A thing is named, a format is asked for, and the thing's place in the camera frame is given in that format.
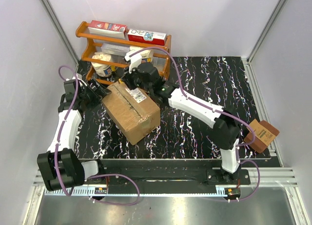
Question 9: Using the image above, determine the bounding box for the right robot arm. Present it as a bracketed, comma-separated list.
[121, 62, 241, 184]

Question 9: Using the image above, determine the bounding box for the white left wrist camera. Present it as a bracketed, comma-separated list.
[76, 73, 87, 87]

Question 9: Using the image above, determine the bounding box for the grey flat box on shelf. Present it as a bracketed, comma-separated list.
[101, 43, 130, 57]

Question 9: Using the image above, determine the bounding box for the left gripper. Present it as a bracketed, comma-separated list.
[79, 78, 111, 111]

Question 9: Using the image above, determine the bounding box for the orange wooden shelf rack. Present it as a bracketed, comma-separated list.
[76, 21, 171, 79]

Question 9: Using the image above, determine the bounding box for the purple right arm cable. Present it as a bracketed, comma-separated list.
[130, 47, 249, 147]

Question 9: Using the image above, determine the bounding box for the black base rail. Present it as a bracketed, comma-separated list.
[83, 160, 251, 197]

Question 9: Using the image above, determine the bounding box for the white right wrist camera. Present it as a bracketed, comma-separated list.
[124, 50, 142, 74]

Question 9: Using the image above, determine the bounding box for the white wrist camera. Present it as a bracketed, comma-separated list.
[76, 73, 87, 87]
[124, 50, 142, 74]

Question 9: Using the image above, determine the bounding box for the brown cardboard express box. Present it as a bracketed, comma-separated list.
[102, 82, 160, 145]

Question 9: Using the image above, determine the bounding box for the white cup lower left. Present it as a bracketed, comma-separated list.
[91, 52, 116, 78]

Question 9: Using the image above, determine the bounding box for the brown sponge pack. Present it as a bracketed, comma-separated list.
[249, 119, 280, 153]

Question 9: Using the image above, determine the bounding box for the white cup middle shelf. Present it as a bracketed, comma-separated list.
[130, 45, 154, 63]

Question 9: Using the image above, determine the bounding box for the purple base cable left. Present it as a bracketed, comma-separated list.
[85, 173, 141, 206]

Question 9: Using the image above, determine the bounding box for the red toothpaste box left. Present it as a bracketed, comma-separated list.
[88, 20, 128, 39]

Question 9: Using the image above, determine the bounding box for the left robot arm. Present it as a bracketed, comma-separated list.
[37, 79, 110, 191]

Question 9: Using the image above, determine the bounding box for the red white toothpaste box right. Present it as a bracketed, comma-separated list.
[127, 29, 167, 46]

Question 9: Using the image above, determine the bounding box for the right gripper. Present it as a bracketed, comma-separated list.
[122, 63, 152, 94]

